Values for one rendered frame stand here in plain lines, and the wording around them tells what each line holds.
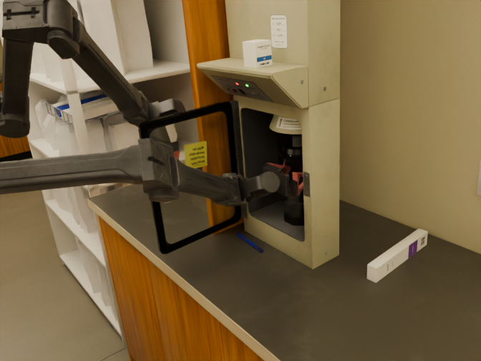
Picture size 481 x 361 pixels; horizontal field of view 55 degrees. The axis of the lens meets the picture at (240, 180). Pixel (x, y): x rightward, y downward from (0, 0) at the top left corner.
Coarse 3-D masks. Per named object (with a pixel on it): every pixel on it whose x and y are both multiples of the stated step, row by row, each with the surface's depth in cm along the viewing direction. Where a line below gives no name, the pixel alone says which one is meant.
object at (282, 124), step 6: (276, 120) 128; (282, 120) 126; (288, 120) 124; (294, 120) 124; (270, 126) 131; (276, 126) 127; (282, 126) 125; (288, 126) 124; (294, 126) 124; (300, 126) 123; (282, 132) 125; (288, 132) 124; (294, 132) 124; (300, 132) 123
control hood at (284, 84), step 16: (208, 64) 122; (224, 64) 120; (240, 64) 118; (272, 64) 114; (288, 64) 112; (256, 80) 110; (272, 80) 104; (288, 80) 106; (304, 80) 109; (272, 96) 114; (288, 96) 107; (304, 96) 110
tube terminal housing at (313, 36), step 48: (240, 0) 121; (288, 0) 107; (336, 0) 108; (240, 48) 127; (288, 48) 112; (336, 48) 112; (240, 96) 134; (336, 96) 117; (336, 144) 122; (336, 192) 127; (288, 240) 135; (336, 240) 133
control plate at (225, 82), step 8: (216, 80) 127; (224, 80) 123; (232, 80) 120; (240, 80) 116; (232, 88) 126; (240, 88) 122; (248, 88) 118; (256, 88) 115; (248, 96) 125; (256, 96) 121; (264, 96) 117
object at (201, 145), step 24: (192, 120) 128; (216, 120) 134; (168, 144) 125; (192, 144) 130; (216, 144) 136; (216, 168) 138; (168, 216) 132; (192, 216) 137; (216, 216) 143; (168, 240) 134
